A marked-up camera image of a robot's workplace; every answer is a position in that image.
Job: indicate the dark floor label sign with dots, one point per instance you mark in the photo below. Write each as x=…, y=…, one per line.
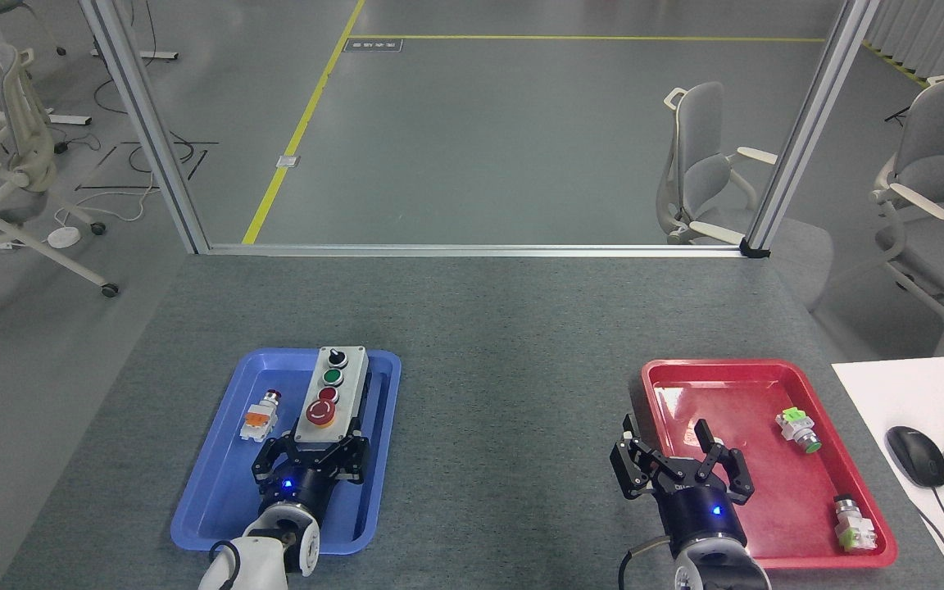
x=373, y=45

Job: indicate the silver push button green base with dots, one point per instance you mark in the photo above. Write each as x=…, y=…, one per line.
x=853, y=524

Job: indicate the grey office chair white arms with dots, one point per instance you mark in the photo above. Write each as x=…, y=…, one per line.
x=705, y=172
x=943, y=164

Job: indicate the blue plastic tray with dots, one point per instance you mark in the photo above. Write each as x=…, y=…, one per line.
x=218, y=492

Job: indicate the red plastic tray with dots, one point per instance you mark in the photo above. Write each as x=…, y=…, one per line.
x=775, y=500

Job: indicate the white desk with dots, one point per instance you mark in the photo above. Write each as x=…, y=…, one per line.
x=923, y=393

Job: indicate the red push button orange base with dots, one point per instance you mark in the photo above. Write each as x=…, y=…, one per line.
x=262, y=414

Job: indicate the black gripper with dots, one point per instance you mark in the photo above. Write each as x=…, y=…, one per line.
x=304, y=485
x=701, y=512

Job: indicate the white round floor socket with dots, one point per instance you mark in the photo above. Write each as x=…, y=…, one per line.
x=64, y=237

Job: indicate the white mesh office chair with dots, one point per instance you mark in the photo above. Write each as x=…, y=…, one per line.
x=25, y=131

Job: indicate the white desk foot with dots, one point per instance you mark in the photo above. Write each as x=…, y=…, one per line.
x=144, y=55
x=54, y=119

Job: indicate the silver aluminium post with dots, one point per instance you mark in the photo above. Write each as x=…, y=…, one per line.
x=808, y=123
x=144, y=123

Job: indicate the black computer mouse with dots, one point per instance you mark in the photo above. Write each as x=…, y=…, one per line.
x=917, y=456

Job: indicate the grey control box with buttons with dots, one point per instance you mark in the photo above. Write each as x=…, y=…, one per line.
x=329, y=397

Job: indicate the white curtain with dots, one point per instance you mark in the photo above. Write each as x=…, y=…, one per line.
x=931, y=33

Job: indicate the green push button white base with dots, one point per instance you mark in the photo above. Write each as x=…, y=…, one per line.
x=797, y=428

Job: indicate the silver aluminium rail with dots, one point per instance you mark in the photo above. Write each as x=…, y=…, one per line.
x=472, y=250

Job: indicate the silver floor socket plate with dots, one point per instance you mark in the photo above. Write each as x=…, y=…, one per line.
x=288, y=161

